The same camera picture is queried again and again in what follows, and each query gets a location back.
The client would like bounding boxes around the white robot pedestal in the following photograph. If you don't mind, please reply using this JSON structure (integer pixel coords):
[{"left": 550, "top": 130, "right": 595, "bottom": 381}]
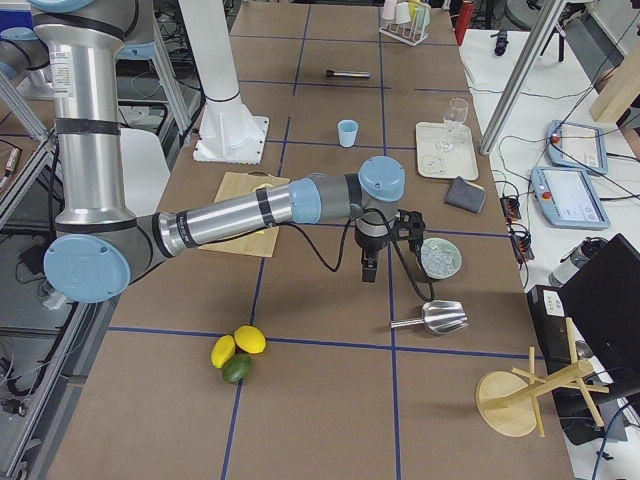
[{"left": 179, "top": 0, "right": 269, "bottom": 165}]

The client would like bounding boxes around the aluminium frame post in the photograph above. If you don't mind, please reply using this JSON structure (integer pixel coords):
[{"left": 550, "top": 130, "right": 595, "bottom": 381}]
[{"left": 479, "top": 0, "right": 568, "bottom": 155}]

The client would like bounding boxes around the metal ice scoop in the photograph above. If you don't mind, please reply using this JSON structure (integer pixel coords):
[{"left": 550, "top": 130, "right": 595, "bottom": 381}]
[{"left": 390, "top": 300, "right": 469, "bottom": 336}]

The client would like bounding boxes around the green bowl of ice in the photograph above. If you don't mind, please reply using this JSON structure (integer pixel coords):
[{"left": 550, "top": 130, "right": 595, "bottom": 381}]
[{"left": 419, "top": 238, "right": 462, "bottom": 280}]

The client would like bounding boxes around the light blue plastic cup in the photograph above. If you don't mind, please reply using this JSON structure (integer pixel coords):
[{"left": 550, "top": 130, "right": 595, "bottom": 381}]
[{"left": 337, "top": 119, "right": 359, "bottom": 148}]

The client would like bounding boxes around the green cup in rack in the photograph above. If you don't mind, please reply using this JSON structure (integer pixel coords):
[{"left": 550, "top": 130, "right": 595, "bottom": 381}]
[{"left": 416, "top": 2, "right": 431, "bottom": 31}]

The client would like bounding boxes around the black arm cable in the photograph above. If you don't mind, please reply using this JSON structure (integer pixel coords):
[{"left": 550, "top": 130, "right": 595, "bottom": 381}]
[{"left": 284, "top": 209, "right": 435, "bottom": 301}]

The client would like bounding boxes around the clear wine glass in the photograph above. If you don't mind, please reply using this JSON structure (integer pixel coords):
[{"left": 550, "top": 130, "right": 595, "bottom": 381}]
[{"left": 436, "top": 97, "right": 469, "bottom": 152}]

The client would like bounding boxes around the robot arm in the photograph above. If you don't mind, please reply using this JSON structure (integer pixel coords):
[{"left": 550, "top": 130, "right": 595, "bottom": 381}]
[{"left": 31, "top": 1, "right": 406, "bottom": 303}]

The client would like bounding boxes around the white chair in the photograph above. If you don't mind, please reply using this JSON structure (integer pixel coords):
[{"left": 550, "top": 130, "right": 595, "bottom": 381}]
[{"left": 121, "top": 128, "right": 170, "bottom": 217}]

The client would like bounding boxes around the grey metal bottle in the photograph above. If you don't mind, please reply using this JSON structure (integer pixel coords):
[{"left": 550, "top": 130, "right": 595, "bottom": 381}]
[{"left": 548, "top": 237, "right": 608, "bottom": 287}]

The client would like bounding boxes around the white cup in rack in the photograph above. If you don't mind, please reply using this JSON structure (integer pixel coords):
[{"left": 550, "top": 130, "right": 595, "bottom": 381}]
[{"left": 394, "top": 1, "right": 412, "bottom": 25}]

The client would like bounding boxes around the far teach pendant tablet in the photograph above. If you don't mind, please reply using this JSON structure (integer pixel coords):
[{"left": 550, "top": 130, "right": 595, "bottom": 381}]
[{"left": 546, "top": 120, "right": 608, "bottom": 175}]

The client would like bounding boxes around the black monitor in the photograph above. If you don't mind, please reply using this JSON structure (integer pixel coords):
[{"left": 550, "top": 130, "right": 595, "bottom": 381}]
[{"left": 559, "top": 234, "right": 639, "bottom": 378}]

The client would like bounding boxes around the pink cup in rack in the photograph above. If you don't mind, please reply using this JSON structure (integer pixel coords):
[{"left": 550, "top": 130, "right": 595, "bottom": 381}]
[{"left": 382, "top": 0, "right": 397, "bottom": 22}]

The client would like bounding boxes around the green lime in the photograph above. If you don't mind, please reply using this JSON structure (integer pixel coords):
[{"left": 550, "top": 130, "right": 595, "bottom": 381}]
[{"left": 221, "top": 353, "right": 253, "bottom": 384}]

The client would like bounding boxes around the near teach pendant tablet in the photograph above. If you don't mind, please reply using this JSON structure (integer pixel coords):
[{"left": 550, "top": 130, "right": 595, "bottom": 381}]
[{"left": 531, "top": 167, "right": 611, "bottom": 230}]

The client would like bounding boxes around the steel muddler black tip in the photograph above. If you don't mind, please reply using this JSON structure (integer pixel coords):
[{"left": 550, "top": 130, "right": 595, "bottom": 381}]
[{"left": 325, "top": 70, "right": 371, "bottom": 80}]

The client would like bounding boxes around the dark grey folded cloth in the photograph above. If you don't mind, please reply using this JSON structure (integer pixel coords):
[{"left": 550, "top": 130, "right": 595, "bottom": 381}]
[{"left": 444, "top": 176, "right": 486, "bottom": 214}]

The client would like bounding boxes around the wooden cup stand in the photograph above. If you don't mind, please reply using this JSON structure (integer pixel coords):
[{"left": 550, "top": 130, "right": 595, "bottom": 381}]
[{"left": 475, "top": 317, "right": 609, "bottom": 437}]

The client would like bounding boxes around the yellow cup in rack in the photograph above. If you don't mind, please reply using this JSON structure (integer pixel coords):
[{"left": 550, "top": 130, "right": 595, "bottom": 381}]
[{"left": 408, "top": 0, "right": 426, "bottom": 21}]

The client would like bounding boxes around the wooden cutting board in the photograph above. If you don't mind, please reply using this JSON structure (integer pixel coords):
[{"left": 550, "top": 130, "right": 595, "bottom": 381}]
[{"left": 199, "top": 172, "right": 290, "bottom": 258}]

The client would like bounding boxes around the red cylinder tube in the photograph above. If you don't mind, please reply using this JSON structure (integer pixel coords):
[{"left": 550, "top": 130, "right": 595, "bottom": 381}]
[{"left": 454, "top": 0, "right": 475, "bottom": 46}]

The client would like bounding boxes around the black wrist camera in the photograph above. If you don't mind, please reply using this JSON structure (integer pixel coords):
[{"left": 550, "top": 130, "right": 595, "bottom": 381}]
[{"left": 392, "top": 209, "right": 426, "bottom": 253}]

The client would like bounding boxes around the beige bear tray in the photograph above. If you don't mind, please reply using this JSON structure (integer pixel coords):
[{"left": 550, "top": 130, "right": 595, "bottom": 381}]
[{"left": 415, "top": 122, "right": 479, "bottom": 180}]

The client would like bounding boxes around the yellow lemon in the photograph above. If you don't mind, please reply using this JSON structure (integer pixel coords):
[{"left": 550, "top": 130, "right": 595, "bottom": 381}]
[
  {"left": 210, "top": 335, "right": 236, "bottom": 369},
  {"left": 233, "top": 325, "right": 267, "bottom": 354}
]

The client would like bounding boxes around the teach pendant tablet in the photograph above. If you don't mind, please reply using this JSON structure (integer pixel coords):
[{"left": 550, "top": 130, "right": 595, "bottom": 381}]
[
  {"left": 546, "top": 120, "right": 608, "bottom": 175},
  {"left": 531, "top": 167, "right": 611, "bottom": 230}
]

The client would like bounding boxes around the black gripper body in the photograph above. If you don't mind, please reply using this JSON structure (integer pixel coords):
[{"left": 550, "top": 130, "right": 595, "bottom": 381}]
[{"left": 354, "top": 204, "right": 398, "bottom": 260}]

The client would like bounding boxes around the white wire cup rack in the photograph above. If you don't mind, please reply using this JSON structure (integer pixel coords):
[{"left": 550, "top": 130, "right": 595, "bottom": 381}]
[{"left": 379, "top": 13, "right": 428, "bottom": 46}]

